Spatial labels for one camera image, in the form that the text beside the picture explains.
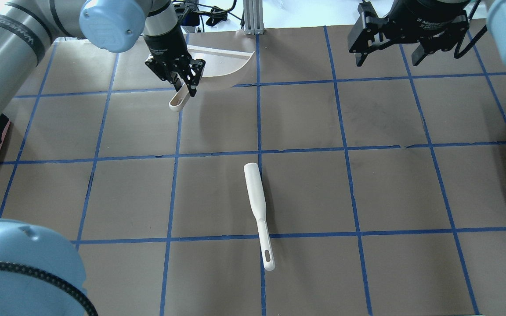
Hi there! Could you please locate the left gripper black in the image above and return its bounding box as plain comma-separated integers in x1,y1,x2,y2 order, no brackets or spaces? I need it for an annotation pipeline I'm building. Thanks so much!
143,29,206,97

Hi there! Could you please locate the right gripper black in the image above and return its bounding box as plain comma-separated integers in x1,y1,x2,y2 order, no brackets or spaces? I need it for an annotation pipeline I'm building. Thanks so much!
347,0,470,67

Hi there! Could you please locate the beige plastic dustpan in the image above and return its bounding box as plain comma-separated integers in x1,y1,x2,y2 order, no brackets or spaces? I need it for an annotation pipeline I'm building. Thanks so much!
169,45,256,112

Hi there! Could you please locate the beige hand brush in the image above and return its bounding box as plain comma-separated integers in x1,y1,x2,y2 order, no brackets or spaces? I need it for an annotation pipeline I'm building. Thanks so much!
243,162,276,271

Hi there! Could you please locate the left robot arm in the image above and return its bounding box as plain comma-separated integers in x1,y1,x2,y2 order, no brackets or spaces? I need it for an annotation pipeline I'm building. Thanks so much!
0,0,206,316

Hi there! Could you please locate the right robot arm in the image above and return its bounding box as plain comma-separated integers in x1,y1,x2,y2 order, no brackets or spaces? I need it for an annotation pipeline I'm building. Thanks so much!
347,0,506,67

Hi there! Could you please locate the aluminium frame post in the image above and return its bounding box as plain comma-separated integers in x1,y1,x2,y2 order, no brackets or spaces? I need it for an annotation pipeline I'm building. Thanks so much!
242,0,265,35

